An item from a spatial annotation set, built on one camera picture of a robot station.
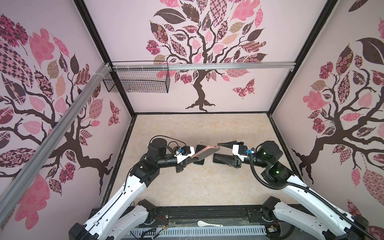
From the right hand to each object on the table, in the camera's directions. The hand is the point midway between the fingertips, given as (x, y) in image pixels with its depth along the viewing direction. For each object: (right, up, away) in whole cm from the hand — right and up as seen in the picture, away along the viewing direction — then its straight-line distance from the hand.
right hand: (219, 148), depth 60 cm
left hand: (-10, -6, +7) cm, 13 cm away
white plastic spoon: (-7, -38, +11) cm, 41 cm away
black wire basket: (-38, +42, +35) cm, 66 cm away
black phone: (-5, -2, -1) cm, 5 cm away
